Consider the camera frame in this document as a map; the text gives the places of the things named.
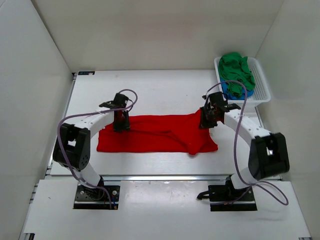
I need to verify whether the red t shirt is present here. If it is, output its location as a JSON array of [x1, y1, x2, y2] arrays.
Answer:
[[96, 109, 218, 156]]

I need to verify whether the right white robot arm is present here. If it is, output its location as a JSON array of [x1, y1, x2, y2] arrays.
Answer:
[[199, 92, 290, 200]]

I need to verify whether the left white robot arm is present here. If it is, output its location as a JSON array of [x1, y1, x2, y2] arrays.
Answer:
[[53, 92, 130, 199]]

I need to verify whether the blue t shirt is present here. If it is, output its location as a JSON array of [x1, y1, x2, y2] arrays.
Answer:
[[220, 77, 256, 100]]

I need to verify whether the green t shirt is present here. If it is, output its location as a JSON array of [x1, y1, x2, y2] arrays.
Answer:
[[218, 51, 256, 98]]

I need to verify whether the white plastic basket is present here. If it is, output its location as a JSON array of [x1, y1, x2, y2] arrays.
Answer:
[[214, 57, 271, 108]]

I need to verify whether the dark label sticker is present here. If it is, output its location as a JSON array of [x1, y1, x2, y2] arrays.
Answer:
[[78, 71, 95, 76]]

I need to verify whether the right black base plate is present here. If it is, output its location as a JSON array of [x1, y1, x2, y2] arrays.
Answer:
[[196, 177, 258, 212]]

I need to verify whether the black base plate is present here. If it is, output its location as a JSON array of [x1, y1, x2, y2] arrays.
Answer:
[[73, 184, 121, 211], [196, 177, 258, 212]]

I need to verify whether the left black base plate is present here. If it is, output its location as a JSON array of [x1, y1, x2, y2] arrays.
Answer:
[[73, 184, 121, 211]]

